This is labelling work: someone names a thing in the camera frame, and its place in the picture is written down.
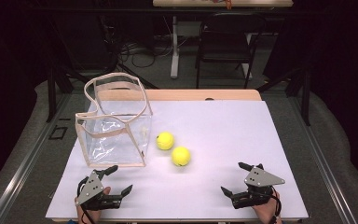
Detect black floor cables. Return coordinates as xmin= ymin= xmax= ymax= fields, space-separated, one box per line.
xmin=119 ymin=34 xmax=172 ymax=69

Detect white-legged wooden table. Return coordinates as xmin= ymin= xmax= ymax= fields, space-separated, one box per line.
xmin=152 ymin=0 xmax=294 ymax=79

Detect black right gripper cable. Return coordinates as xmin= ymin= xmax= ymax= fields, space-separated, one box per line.
xmin=269 ymin=186 xmax=283 ymax=224

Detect black folding chair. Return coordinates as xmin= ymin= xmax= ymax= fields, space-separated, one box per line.
xmin=195 ymin=12 xmax=268 ymax=90

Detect person's left hand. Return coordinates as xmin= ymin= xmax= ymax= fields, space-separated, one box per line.
xmin=74 ymin=186 xmax=112 ymax=224

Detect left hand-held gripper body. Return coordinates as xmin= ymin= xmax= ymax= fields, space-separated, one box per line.
xmin=76 ymin=169 xmax=123 ymax=212

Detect white table board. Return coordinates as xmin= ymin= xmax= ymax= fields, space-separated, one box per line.
xmin=45 ymin=99 xmax=310 ymax=220

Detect person's right hand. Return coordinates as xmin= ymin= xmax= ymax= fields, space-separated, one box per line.
xmin=252 ymin=189 xmax=283 ymax=224

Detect black metal stand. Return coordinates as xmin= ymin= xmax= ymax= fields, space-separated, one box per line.
xmin=45 ymin=55 xmax=85 ymax=123
xmin=255 ymin=67 xmax=312 ymax=127

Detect aluminium floor rail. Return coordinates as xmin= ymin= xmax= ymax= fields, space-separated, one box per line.
xmin=287 ymin=92 xmax=357 ymax=224
xmin=0 ymin=92 xmax=73 ymax=224

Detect transparent tote bag beige trim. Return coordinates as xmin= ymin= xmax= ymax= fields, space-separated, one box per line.
xmin=75 ymin=72 xmax=154 ymax=168

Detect yellow tennis ball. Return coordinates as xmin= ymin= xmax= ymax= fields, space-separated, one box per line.
xmin=171 ymin=146 xmax=192 ymax=167
xmin=155 ymin=131 xmax=175 ymax=151

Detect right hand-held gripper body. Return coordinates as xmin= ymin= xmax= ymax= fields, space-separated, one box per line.
xmin=231 ymin=162 xmax=286 ymax=210

